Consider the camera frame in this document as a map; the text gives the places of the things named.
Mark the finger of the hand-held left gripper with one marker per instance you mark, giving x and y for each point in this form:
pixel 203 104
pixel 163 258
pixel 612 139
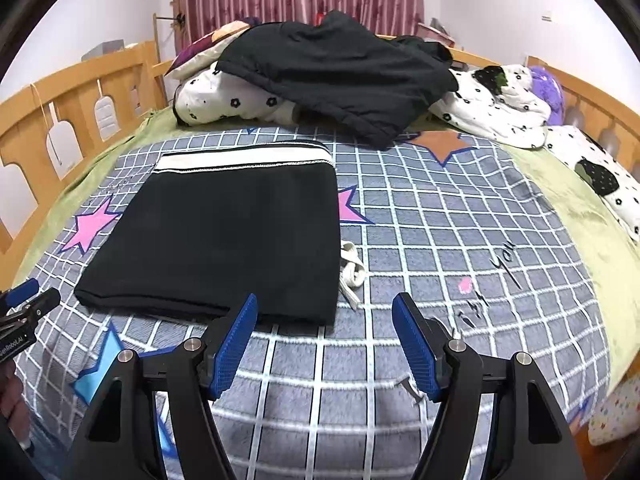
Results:
pixel 22 289
pixel 40 302

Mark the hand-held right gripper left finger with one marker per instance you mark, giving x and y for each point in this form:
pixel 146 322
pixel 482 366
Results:
pixel 235 345

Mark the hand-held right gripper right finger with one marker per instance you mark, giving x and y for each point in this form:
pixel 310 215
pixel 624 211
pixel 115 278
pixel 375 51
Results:
pixel 415 352

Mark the black pants with white waistband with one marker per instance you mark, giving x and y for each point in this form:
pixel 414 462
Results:
pixel 225 230

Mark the person's left hand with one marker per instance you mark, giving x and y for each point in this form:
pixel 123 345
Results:
pixel 11 395

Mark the grey checked blanket with stars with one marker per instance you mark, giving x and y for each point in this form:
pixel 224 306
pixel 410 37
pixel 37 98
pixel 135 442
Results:
pixel 450 240

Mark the small dotted white pillow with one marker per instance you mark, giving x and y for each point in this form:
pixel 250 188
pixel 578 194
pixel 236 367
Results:
pixel 615 417

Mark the grey box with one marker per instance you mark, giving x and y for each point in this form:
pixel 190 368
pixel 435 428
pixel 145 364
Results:
pixel 105 49

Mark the white spotted pillow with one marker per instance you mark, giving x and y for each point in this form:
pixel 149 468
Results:
pixel 500 105

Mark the purple plush toy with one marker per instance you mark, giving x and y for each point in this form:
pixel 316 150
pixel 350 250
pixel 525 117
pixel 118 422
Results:
pixel 545 92

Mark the black jacket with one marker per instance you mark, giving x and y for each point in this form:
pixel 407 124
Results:
pixel 340 70

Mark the purple and orange pillow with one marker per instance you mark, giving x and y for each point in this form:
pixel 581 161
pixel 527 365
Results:
pixel 200 52

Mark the wooden clothes rack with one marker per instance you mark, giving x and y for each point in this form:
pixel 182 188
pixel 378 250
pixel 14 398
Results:
pixel 170 25

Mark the stack of books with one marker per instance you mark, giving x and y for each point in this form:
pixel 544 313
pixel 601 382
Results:
pixel 435 30

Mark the wooden bed frame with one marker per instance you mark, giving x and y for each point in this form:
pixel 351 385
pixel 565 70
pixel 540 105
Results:
pixel 65 90

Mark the white wall socket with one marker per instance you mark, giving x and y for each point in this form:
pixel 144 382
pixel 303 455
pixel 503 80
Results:
pixel 547 17

